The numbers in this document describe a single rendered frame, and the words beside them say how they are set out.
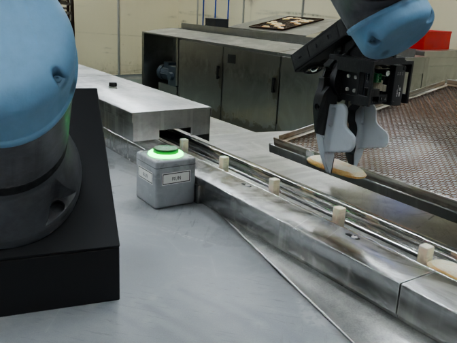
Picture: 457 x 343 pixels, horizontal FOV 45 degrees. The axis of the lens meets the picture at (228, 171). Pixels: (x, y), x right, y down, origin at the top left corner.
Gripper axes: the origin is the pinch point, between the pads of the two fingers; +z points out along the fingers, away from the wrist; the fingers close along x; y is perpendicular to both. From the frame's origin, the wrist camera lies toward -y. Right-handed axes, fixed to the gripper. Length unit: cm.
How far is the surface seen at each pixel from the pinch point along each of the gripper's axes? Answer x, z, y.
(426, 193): 9.6, 3.8, 7.5
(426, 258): -0.3, 7.6, 15.7
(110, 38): 255, 37, -703
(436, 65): 294, 16, -200
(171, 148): -12.7, 2.9, -23.2
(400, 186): 9.6, 4.0, 3.3
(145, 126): -6.3, 4.6, -45.4
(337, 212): -0.5, 6.9, 1.5
